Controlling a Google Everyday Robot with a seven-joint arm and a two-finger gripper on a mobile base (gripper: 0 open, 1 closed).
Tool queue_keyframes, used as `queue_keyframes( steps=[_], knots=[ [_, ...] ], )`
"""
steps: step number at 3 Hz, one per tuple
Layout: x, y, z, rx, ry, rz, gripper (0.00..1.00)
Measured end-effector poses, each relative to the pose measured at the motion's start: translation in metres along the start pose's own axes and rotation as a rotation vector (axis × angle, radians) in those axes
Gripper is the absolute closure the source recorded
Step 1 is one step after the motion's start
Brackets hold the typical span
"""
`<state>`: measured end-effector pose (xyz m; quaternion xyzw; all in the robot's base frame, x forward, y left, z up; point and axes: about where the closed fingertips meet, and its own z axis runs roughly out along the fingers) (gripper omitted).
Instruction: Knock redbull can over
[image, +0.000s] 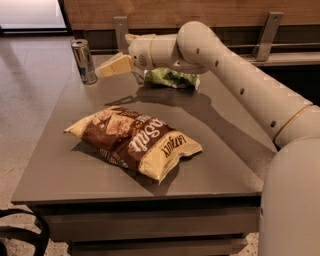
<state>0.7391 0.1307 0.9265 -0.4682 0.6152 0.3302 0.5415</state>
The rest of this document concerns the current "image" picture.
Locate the metal bracket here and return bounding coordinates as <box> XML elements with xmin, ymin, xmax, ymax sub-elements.
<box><xmin>113</xmin><ymin>16</ymin><xmax>129</xmax><ymax>54</ymax></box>
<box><xmin>252</xmin><ymin>11</ymin><xmax>283</xmax><ymax>62</ymax></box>

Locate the left metal bracket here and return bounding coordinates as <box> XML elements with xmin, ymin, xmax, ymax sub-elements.
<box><xmin>113</xmin><ymin>16</ymin><xmax>129</xmax><ymax>54</ymax></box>

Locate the metal rail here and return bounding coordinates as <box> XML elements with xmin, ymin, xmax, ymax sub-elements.
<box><xmin>90</xmin><ymin>42</ymin><xmax>320</xmax><ymax>54</ymax></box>

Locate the brown yellow chip bag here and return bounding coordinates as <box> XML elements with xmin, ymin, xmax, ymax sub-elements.
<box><xmin>64</xmin><ymin>106</ymin><xmax>202</xmax><ymax>183</ymax></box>

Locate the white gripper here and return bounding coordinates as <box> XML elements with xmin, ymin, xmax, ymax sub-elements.
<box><xmin>95</xmin><ymin>34</ymin><xmax>155</xmax><ymax>78</ymax></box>

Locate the green chip bag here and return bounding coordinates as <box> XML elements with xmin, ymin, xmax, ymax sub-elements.
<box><xmin>144</xmin><ymin>67</ymin><xmax>200</xmax><ymax>90</ymax></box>

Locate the grey table drawer unit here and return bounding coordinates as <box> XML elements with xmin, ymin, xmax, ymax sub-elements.
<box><xmin>12</xmin><ymin>56</ymin><xmax>275</xmax><ymax>256</ymax></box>

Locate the right metal bracket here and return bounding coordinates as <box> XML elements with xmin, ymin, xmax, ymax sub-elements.
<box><xmin>252</xmin><ymin>11</ymin><xmax>283</xmax><ymax>62</ymax></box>

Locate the silver blue redbull can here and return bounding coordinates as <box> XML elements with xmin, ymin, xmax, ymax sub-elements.
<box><xmin>71</xmin><ymin>39</ymin><xmax>97</xmax><ymax>85</ymax></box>

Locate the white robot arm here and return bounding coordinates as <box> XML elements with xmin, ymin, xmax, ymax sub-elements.
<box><xmin>96</xmin><ymin>21</ymin><xmax>320</xmax><ymax>256</ymax></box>

